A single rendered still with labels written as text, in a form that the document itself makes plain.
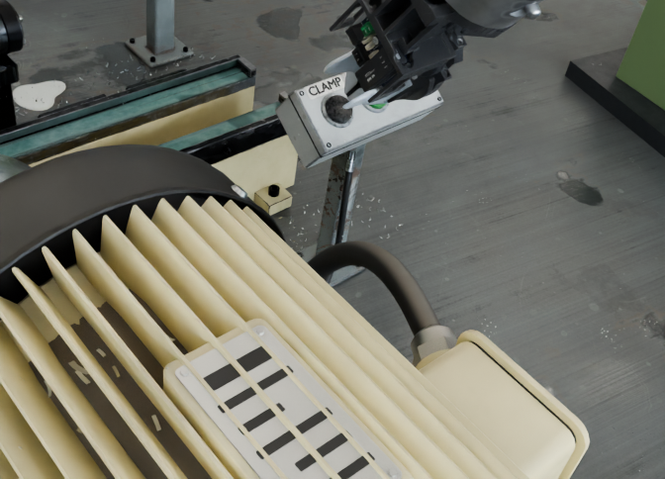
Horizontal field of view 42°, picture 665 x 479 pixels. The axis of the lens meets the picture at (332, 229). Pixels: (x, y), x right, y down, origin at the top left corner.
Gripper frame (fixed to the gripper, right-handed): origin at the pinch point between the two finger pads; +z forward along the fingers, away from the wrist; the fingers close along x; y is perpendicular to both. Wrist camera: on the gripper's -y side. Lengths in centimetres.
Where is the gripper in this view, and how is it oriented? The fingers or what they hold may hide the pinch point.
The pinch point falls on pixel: (360, 87)
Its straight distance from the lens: 83.6
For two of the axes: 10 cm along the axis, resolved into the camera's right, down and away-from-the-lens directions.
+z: -4.7, 2.9, 8.3
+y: -7.5, 3.6, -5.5
